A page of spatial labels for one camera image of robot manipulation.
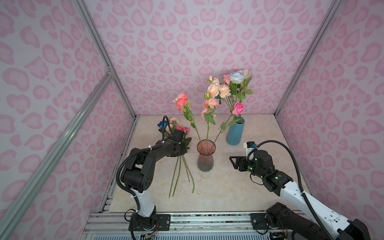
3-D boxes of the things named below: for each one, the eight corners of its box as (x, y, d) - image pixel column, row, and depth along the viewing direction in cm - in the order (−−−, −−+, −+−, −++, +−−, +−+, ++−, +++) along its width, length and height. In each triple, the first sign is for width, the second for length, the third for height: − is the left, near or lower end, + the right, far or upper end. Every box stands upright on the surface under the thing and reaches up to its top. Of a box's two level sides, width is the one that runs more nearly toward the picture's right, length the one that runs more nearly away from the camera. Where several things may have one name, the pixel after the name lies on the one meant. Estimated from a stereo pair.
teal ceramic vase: (229, 146, 104) (234, 127, 88) (225, 139, 108) (230, 119, 92) (240, 144, 105) (247, 124, 90) (236, 136, 110) (242, 116, 94)
